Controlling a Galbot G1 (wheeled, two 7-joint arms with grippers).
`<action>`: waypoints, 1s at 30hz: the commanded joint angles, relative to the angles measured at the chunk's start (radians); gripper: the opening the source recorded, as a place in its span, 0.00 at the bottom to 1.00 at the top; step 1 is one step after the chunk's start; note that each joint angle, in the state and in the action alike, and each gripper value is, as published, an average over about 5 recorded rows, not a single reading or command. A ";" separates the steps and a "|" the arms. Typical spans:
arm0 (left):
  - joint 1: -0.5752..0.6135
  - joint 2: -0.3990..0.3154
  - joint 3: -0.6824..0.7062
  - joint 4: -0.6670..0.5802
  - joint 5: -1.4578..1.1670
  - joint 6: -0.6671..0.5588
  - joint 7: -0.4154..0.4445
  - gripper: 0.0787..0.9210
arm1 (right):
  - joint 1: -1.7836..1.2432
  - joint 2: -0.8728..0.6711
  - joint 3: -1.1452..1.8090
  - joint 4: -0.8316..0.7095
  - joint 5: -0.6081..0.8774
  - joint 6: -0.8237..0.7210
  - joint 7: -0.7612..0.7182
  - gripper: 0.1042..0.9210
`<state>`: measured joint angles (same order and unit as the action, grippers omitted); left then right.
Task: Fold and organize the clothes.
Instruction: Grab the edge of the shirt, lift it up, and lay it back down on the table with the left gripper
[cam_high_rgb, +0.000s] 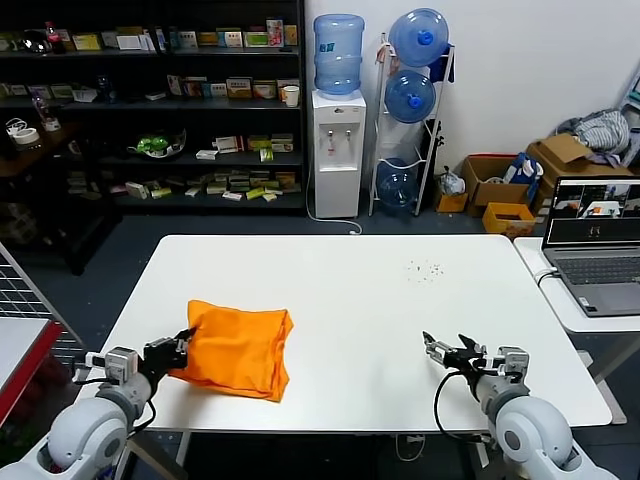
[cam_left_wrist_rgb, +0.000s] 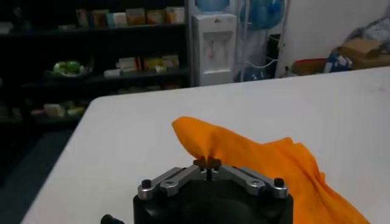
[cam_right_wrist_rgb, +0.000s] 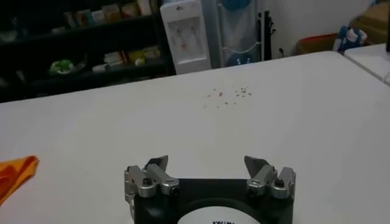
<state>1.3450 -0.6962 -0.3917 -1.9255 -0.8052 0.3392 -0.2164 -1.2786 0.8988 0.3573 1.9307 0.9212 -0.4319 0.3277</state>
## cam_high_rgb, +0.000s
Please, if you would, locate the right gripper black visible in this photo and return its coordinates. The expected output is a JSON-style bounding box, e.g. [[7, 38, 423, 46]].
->
[[422, 330, 490, 379]]

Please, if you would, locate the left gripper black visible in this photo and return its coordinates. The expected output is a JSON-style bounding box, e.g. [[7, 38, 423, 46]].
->
[[137, 326, 198, 377]]

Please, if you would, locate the orange t-shirt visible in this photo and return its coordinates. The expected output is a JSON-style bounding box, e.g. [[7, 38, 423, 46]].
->
[[167, 298, 295, 403]]

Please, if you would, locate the pile of grey clothes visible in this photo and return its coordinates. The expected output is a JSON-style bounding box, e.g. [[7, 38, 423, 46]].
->
[[554, 108, 632, 166]]

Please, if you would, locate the large white table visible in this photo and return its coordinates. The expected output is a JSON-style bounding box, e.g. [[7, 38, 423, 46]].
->
[[68, 233, 627, 469]]

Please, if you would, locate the small white side table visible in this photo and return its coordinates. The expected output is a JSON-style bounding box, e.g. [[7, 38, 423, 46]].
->
[[512, 236, 640, 396]]

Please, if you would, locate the yellow open box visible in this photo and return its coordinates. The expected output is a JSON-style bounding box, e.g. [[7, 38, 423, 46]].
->
[[481, 201, 536, 237]]

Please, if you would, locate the small yellow box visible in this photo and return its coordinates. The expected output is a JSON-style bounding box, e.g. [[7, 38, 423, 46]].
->
[[432, 185, 469, 215]]

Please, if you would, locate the grey open laptop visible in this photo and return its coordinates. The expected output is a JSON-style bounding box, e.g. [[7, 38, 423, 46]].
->
[[541, 177, 640, 318]]

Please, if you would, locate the white plastic bag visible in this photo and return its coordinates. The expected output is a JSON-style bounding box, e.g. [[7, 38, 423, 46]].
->
[[438, 169, 465, 196]]

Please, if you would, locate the white table with red edge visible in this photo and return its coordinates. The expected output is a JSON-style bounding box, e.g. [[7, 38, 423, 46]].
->
[[0, 317, 84, 431]]

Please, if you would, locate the blue water jug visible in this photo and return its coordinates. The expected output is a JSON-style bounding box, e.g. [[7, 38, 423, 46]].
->
[[383, 69, 437, 125], [375, 157, 420, 209], [387, 7, 450, 69]]

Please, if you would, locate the blue and white bag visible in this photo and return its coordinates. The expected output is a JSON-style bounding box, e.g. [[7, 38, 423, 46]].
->
[[502, 152, 544, 189]]

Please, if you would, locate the green item in bowl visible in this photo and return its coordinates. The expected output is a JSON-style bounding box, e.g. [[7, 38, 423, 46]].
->
[[125, 128, 187, 162]]

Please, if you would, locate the white water dispenser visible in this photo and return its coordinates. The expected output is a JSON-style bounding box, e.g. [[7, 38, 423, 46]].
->
[[310, 91, 367, 220]]

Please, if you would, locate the black tripod stand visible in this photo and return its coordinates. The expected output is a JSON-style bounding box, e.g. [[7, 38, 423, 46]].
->
[[422, 119, 446, 191]]

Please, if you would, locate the large brown cardboard box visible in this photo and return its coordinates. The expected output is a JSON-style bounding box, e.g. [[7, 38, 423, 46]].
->
[[525, 132, 636, 216]]

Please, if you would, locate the black shelving unit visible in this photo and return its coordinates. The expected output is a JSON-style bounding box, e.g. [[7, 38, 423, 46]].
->
[[0, 0, 307, 217]]

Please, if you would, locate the white metal jug rack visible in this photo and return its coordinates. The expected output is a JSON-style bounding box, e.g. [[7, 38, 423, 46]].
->
[[368, 32, 455, 218]]

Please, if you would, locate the brown wooden table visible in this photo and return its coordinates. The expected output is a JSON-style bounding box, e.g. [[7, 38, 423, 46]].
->
[[0, 122, 124, 276]]

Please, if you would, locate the upright blue water bottle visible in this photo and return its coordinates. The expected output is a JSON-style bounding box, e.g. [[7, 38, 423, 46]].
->
[[312, 13, 365, 99]]

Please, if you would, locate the cola bottle red label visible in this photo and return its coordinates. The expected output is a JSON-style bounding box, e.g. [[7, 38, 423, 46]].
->
[[43, 21, 66, 55]]

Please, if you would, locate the shiny metal bowl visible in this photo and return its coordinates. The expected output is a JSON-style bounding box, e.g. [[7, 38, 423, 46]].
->
[[19, 30, 51, 55]]

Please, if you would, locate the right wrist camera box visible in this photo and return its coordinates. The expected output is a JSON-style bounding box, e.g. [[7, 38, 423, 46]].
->
[[492, 345, 531, 384]]

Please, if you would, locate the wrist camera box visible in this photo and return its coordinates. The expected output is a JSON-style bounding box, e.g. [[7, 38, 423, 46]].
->
[[492, 345, 531, 384], [84, 346, 139, 386]]

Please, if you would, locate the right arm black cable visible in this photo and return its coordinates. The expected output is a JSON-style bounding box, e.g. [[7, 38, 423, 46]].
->
[[433, 367, 496, 441]]

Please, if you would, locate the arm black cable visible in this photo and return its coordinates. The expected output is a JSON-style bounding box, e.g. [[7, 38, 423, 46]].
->
[[127, 394, 157, 441], [433, 367, 496, 441]]

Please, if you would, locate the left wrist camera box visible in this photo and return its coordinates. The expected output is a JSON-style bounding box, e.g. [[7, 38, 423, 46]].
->
[[84, 346, 139, 386]]

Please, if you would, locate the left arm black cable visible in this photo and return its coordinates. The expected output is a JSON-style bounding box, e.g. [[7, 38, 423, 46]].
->
[[127, 394, 157, 441]]

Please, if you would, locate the white dispenser power cable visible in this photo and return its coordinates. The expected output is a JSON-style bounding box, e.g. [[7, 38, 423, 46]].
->
[[305, 159, 362, 236]]

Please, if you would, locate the white wire grid rack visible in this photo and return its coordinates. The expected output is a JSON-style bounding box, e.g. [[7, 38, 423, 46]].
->
[[0, 242, 94, 369]]

